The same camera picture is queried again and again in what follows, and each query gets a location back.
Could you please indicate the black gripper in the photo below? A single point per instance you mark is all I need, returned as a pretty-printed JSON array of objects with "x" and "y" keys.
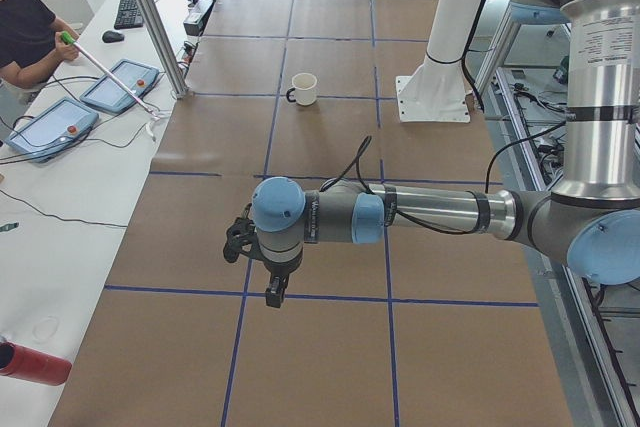
[{"x": 280, "y": 271}]

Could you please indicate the white smiley mug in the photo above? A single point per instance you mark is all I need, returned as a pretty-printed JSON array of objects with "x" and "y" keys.
[{"x": 303, "y": 90}]

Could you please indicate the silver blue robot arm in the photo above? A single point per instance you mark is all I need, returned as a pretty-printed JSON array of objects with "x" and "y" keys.
[{"x": 589, "y": 221}]

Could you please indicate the brown paper table cover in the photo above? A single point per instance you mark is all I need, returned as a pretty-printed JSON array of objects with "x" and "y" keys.
[{"x": 416, "y": 329}]

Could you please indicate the near teach pendant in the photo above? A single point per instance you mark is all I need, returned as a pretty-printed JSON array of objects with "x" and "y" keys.
[{"x": 53, "y": 131}]

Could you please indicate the red cylinder bottle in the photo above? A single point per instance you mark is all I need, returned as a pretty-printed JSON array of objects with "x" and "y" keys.
[{"x": 31, "y": 365}]

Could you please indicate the black computer mouse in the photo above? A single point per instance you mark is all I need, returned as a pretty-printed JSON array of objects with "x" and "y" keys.
[{"x": 112, "y": 36}]

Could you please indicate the black keyboard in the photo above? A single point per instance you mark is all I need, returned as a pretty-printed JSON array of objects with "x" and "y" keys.
[{"x": 128, "y": 15}]

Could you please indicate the long reach stick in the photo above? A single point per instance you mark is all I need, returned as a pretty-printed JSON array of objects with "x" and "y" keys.
[{"x": 68, "y": 39}]

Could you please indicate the seated person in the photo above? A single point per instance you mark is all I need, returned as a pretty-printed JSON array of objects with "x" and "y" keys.
[{"x": 31, "y": 45}]

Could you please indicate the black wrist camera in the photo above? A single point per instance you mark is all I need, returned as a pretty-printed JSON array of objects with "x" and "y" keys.
[{"x": 241, "y": 238}]

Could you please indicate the white camera post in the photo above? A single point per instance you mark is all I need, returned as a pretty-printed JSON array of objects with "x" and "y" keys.
[{"x": 436, "y": 91}]

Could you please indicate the aluminium frame post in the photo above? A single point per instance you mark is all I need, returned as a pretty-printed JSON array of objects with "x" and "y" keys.
[{"x": 162, "y": 46}]

